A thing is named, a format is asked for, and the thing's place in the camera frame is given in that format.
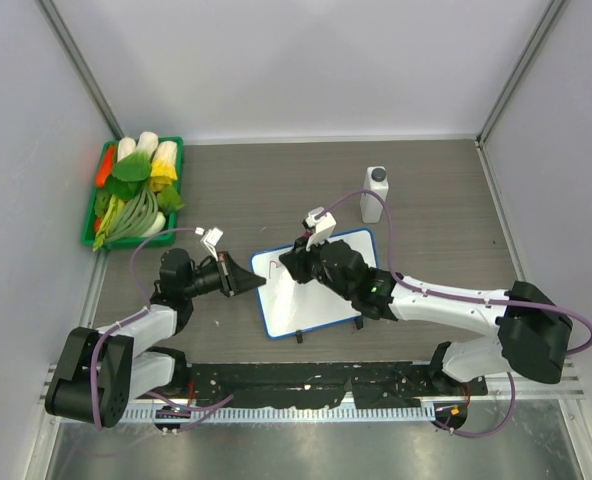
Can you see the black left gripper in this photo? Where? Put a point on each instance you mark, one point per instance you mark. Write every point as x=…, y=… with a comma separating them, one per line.
x=234, y=279

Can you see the orange toy carrot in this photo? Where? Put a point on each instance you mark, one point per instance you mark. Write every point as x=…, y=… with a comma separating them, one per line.
x=106, y=166

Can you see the yellow green toy stalks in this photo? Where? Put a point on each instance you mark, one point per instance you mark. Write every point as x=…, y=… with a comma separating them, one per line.
x=114, y=208

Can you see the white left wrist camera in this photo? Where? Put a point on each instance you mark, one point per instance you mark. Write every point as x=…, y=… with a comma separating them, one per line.
x=209, y=239

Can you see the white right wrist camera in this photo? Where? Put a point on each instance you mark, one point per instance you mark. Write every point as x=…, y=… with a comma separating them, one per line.
x=320, y=224

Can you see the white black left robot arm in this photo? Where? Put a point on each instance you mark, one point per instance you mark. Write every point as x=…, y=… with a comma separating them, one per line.
x=100, y=371

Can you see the white green toy cabbage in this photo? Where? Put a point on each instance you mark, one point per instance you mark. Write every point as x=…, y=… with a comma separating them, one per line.
x=147, y=143

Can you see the white bottle black cap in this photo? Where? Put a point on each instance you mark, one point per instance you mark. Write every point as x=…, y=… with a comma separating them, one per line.
x=376, y=181

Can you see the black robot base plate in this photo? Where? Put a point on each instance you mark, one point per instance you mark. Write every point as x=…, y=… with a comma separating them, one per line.
x=316, y=385

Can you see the green plastic vegetable tray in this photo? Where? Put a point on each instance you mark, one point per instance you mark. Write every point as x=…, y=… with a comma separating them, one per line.
x=127, y=179

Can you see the yellow white toy napa cabbage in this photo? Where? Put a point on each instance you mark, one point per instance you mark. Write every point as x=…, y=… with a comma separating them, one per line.
x=163, y=166

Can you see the white slotted cable duct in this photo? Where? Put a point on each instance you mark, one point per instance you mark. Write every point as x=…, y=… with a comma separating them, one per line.
x=158, y=413

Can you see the white toy bok choy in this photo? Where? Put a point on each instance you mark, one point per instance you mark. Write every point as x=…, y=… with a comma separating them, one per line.
x=125, y=147

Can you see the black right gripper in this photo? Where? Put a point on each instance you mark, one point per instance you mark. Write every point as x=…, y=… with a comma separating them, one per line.
x=297, y=260

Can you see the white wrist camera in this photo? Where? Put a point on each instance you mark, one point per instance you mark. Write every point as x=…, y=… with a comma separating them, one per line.
x=209, y=239
x=320, y=224

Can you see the green toy bean bundle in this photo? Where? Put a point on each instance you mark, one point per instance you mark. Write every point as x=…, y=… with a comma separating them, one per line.
x=141, y=217

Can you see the blue-framed whiteboard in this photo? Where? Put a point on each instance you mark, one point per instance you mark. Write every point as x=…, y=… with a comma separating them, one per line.
x=288, y=307

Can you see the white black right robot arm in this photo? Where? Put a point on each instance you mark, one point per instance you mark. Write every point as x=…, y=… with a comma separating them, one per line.
x=519, y=330

